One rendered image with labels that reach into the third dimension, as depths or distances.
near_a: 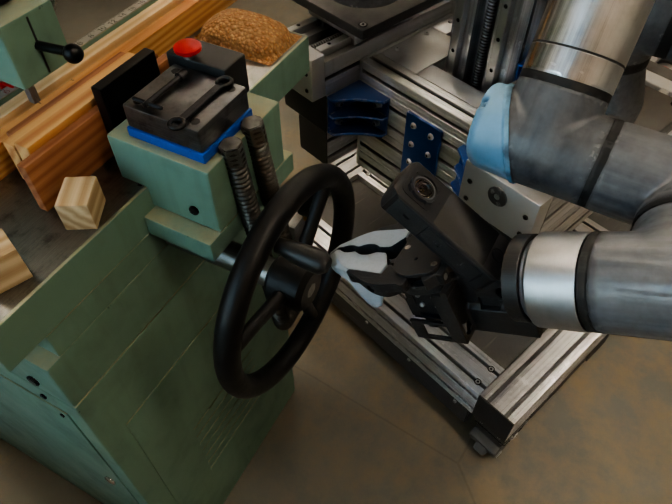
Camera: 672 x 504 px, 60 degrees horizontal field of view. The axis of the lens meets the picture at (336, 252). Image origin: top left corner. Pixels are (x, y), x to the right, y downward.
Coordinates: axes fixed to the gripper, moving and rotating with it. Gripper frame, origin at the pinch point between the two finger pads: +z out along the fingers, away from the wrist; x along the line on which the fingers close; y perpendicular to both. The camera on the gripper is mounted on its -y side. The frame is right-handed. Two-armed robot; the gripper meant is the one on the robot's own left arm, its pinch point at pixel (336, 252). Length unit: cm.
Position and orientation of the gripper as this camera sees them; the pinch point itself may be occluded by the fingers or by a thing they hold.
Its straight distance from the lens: 58.7
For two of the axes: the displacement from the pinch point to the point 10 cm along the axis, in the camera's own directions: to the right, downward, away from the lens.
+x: 5.1, -6.5, 5.5
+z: -7.5, -0.3, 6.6
